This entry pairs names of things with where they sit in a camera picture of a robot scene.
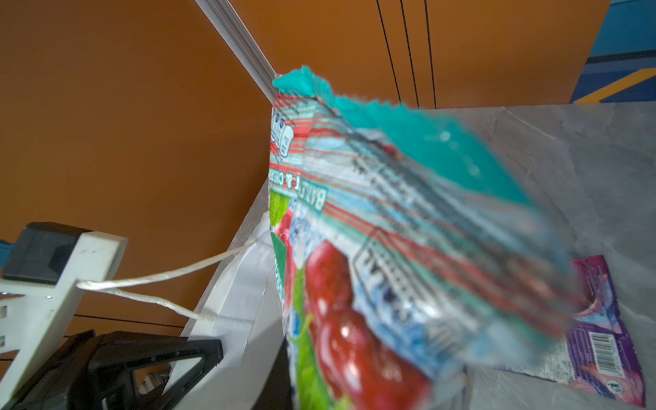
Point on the floral paper gift bag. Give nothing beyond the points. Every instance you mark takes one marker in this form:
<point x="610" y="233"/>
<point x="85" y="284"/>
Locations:
<point x="243" y="292"/>

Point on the left aluminium corner post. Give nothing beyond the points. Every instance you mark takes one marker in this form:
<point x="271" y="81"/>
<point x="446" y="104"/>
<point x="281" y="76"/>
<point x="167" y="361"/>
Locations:
<point x="232" y="29"/>

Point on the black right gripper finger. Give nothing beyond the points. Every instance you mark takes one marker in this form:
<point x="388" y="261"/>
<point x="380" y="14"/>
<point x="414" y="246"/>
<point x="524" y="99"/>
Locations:
<point x="277" y="392"/>

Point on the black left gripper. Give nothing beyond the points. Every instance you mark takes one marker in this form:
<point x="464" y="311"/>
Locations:
<point x="119" y="370"/>

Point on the teal Fox's mint candy bag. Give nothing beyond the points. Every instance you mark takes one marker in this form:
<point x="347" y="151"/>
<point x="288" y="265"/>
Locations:
<point x="405" y="253"/>

